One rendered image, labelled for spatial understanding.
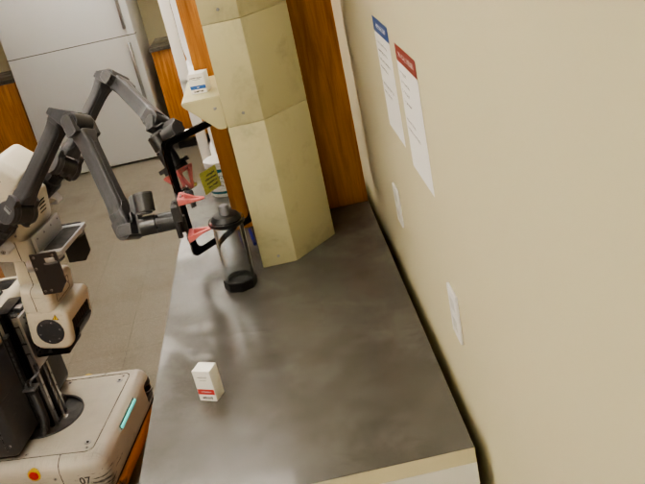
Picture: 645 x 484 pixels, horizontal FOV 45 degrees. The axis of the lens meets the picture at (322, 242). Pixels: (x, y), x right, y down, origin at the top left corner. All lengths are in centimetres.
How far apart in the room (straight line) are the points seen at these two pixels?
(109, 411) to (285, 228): 123
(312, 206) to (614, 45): 196
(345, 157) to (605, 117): 216
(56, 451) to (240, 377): 137
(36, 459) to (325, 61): 181
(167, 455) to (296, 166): 104
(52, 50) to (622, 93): 696
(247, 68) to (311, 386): 95
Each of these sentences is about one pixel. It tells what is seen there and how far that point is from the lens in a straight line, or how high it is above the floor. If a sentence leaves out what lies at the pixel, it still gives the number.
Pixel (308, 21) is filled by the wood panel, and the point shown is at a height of 160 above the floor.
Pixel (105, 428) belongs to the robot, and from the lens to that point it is 324.
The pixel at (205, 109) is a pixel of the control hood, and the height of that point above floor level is 148.
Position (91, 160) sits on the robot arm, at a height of 139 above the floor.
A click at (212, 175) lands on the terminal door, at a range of 262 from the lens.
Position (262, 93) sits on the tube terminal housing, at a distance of 235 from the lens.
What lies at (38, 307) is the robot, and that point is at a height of 83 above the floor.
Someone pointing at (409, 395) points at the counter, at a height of 94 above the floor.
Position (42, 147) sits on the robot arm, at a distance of 263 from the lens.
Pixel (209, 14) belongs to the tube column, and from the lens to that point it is 230.
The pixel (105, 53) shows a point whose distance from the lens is 737.
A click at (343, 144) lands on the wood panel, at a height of 117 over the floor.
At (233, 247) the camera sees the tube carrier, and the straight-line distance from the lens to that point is 234.
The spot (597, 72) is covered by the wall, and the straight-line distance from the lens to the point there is 69.
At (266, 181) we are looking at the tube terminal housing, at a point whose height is 122.
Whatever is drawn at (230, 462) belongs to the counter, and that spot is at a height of 94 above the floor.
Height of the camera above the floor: 200
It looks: 24 degrees down
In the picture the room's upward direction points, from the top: 12 degrees counter-clockwise
